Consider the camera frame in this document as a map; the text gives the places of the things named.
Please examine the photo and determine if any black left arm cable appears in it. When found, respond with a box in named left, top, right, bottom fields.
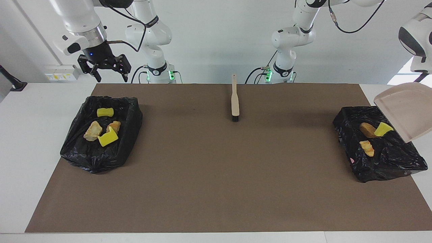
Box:
left=294, top=0, right=387, bottom=34

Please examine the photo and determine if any white wall socket box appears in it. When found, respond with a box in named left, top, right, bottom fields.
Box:
left=45, top=65, right=80, bottom=81

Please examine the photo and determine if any black bag-lined bin pink spot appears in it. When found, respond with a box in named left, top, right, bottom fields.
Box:
left=333, top=105, right=428, bottom=183

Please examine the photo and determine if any white wall cable duct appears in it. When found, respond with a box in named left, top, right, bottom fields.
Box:
left=13, top=0, right=63, bottom=66

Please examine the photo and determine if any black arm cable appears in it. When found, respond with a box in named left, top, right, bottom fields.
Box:
left=101, top=0, right=147, bottom=53
left=294, top=0, right=387, bottom=34

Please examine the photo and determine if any small yellow sponge piece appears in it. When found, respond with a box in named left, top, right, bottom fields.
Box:
left=374, top=122, right=394, bottom=137

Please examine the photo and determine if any brown table mat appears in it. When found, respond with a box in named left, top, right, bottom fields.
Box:
left=25, top=83, right=432, bottom=233

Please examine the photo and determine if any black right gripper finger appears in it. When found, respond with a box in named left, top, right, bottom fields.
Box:
left=110, top=54, right=132, bottom=83
left=77, top=55, right=102, bottom=83

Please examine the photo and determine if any whole striped croissant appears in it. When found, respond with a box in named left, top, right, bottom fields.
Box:
left=359, top=140, right=375, bottom=157

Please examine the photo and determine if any green and yellow sponge piece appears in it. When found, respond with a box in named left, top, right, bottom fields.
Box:
left=98, top=127, right=119, bottom=147

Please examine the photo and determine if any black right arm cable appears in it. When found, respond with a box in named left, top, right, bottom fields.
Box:
left=101, top=0, right=147, bottom=53

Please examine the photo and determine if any black base power cable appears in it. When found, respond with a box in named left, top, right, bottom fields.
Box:
left=131, top=65, right=149, bottom=84
left=245, top=51, right=279, bottom=84

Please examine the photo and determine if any beige plastic dustpan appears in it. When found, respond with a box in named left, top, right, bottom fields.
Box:
left=374, top=82, right=432, bottom=143

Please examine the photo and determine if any beige brush with black bristles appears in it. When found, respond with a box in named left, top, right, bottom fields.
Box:
left=231, top=74, right=240, bottom=122

